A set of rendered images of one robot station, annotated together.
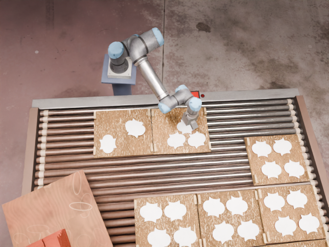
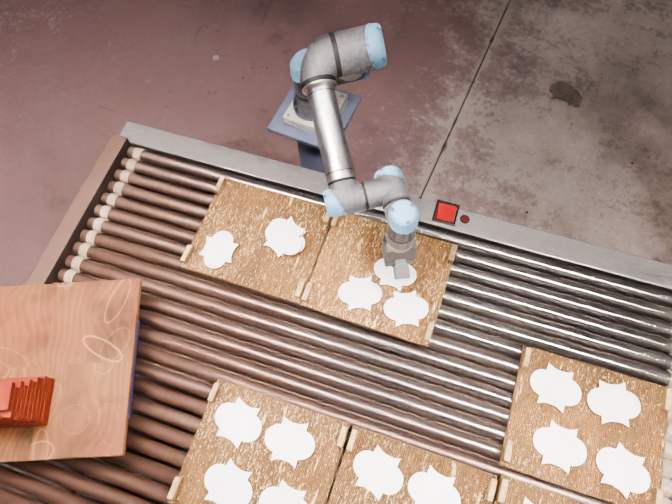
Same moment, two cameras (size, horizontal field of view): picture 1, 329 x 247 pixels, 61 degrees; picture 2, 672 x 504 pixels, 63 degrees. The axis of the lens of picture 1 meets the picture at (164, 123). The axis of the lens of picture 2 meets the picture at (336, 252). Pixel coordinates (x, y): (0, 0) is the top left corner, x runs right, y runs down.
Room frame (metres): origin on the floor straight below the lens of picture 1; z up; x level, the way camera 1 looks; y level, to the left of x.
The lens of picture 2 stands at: (0.19, -0.42, 2.56)
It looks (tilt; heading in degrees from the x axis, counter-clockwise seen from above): 66 degrees down; 40
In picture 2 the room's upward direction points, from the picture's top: 6 degrees counter-clockwise
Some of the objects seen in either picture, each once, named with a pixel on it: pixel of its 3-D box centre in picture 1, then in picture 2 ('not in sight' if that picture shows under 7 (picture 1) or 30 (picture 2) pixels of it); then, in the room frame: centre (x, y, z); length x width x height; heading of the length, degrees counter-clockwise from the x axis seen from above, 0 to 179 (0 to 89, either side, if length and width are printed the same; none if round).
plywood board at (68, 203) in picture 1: (57, 225); (45, 366); (-0.03, 0.50, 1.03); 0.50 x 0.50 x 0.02; 37
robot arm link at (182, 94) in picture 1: (182, 95); (386, 190); (0.85, -0.07, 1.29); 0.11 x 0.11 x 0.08; 47
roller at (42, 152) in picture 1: (176, 144); (361, 303); (0.66, -0.12, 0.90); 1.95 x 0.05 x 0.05; 106
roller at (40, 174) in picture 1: (179, 164); (346, 348); (0.51, -0.16, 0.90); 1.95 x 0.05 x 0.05; 106
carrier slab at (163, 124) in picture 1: (180, 130); (380, 275); (0.76, -0.12, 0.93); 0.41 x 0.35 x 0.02; 105
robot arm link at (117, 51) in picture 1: (117, 52); (310, 72); (1.21, 0.45, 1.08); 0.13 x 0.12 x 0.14; 137
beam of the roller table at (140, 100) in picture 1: (172, 99); (393, 206); (1.01, -0.02, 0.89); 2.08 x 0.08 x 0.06; 106
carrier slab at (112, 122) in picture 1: (123, 132); (259, 237); (0.65, 0.28, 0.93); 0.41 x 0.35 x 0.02; 106
